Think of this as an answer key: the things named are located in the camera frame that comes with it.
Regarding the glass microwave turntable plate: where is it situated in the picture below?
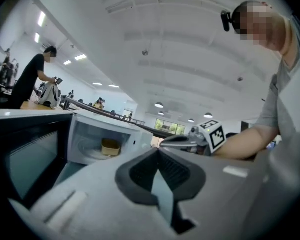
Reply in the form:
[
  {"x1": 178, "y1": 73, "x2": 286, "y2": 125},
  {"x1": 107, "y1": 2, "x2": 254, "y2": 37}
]
[{"x1": 77, "y1": 136, "x2": 121, "y2": 161}]

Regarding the person's right forearm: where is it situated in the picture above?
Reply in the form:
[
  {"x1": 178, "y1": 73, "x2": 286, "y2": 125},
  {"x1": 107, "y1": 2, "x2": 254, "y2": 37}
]
[{"x1": 213, "y1": 125, "x2": 281, "y2": 160}]

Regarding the white microwave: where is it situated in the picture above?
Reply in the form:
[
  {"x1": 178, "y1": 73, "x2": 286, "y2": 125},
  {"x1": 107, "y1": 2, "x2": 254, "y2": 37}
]
[{"x1": 0, "y1": 108, "x2": 155, "y2": 210}]

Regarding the black curved railing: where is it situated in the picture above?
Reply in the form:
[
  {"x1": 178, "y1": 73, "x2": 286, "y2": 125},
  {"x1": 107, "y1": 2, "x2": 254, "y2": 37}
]
[{"x1": 64, "y1": 96, "x2": 177, "y2": 139}]

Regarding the wooden desk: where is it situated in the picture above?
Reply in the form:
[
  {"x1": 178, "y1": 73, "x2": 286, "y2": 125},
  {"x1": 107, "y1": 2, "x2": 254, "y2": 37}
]
[{"x1": 19, "y1": 100, "x2": 75, "y2": 112}]

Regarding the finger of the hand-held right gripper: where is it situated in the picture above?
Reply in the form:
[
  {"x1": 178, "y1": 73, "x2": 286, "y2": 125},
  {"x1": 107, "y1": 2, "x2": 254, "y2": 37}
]
[
  {"x1": 164, "y1": 134, "x2": 199, "y2": 145},
  {"x1": 159, "y1": 139, "x2": 200, "y2": 150}
]

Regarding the black head camera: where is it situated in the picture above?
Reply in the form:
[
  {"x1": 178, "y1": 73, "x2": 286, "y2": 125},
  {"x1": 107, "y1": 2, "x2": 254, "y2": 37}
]
[{"x1": 220, "y1": 9, "x2": 235, "y2": 33}]

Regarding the grey white backpack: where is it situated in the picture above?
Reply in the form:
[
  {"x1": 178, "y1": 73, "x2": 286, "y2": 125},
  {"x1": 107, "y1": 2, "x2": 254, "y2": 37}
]
[{"x1": 37, "y1": 81, "x2": 61, "y2": 109}]

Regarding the yellow sponge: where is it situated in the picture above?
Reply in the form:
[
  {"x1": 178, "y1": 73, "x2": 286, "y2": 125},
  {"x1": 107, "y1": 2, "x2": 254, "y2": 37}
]
[{"x1": 101, "y1": 138, "x2": 122, "y2": 157}]

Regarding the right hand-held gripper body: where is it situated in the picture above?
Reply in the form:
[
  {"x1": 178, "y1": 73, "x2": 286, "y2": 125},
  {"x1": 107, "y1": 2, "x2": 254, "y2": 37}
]
[{"x1": 189, "y1": 119, "x2": 227, "y2": 157}]

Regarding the grey t-shirt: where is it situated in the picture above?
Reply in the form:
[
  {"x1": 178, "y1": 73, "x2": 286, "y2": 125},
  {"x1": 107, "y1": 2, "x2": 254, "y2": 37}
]
[{"x1": 254, "y1": 15, "x2": 300, "y2": 160}]

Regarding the person's head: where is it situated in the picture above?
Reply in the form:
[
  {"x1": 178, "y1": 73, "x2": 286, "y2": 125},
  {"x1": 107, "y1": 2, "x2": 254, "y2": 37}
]
[{"x1": 231, "y1": 0, "x2": 295, "y2": 60}]

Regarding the large glass window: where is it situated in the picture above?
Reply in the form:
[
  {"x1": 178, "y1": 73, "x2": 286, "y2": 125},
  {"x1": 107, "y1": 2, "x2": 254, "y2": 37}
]
[{"x1": 154, "y1": 118, "x2": 187, "y2": 136}]

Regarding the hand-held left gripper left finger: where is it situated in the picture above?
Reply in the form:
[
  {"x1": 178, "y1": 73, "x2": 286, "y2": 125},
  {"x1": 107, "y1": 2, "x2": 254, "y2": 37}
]
[{"x1": 29, "y1": 147, "x2": 177, "y2": 240}]

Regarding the black balcony railing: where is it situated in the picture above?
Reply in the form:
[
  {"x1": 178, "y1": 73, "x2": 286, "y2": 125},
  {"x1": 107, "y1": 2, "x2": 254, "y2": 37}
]
[{"x1": 114, "y1": 113, "x2": 146, "y2": 127}]

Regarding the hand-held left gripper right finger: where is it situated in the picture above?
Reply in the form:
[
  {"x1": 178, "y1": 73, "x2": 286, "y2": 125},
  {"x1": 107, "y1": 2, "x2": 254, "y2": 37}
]
[{"x1": 158, "y1": 147, "x2": 266, "y2": 240}]

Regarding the group of ceiling light panels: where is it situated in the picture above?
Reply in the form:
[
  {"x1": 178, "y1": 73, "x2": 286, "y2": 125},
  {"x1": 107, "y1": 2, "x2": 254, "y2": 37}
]
[{"x1": 34, "y1": 10, "x2": 120, "y2": 89}]

